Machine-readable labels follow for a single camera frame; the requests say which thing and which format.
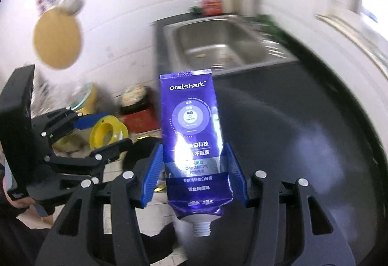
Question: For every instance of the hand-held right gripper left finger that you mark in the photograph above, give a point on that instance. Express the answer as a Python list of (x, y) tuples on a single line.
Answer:
[(151, 178)]

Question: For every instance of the red box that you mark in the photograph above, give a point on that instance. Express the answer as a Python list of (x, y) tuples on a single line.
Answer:
[(142, 120)]

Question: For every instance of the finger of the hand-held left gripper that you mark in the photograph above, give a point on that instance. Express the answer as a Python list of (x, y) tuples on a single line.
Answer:
[(91, 158), (60, 123)]

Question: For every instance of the person's left forearm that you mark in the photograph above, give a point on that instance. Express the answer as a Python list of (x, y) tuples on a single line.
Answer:
[(18, 232)]

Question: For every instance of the purple toothpaste tube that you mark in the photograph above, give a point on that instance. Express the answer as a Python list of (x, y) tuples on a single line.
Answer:
[(191, 120)]

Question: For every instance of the round wooden board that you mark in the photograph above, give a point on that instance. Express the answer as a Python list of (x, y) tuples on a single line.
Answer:
[(57, 39)]

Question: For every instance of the dark green clump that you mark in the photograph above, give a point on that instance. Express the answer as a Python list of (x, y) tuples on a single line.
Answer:
[(271, 28)]

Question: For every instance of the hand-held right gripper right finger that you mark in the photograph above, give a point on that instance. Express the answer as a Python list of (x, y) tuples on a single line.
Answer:
[(235, 172)]

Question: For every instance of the grey scrubber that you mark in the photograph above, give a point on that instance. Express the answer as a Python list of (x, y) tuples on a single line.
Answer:
[(72, 4)]

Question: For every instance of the stainless steel sink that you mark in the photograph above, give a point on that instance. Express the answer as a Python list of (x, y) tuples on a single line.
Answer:
[(218, 42)]

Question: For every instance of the yellow bowl with glass lid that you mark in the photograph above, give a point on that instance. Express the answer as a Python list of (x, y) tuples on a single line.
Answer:
[(88, 99)]

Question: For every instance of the round food packet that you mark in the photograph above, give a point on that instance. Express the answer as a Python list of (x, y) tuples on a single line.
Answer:
[(135, 96)]

